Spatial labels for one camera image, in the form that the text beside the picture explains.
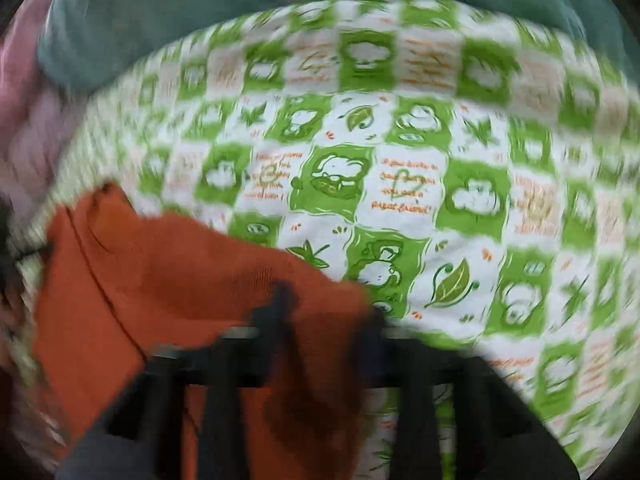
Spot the orange knit garment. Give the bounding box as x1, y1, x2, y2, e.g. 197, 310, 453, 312
30, 182, 381, 480

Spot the teal floral quilt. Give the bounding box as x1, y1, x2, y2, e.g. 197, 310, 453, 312
37, 0, 633, 91

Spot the green checked bed sheet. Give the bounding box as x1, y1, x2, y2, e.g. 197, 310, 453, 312
30, 0, 640, 480

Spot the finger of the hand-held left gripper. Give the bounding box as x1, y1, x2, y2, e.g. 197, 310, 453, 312
0, 195, 53, 311

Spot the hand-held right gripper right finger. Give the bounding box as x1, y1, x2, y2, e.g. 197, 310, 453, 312
360, 305, 583, 480

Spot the pink quilt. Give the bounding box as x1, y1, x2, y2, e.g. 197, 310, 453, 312
0, 0, 101, 221

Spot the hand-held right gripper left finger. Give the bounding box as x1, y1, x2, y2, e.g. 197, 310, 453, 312
55, 280, 301, 480

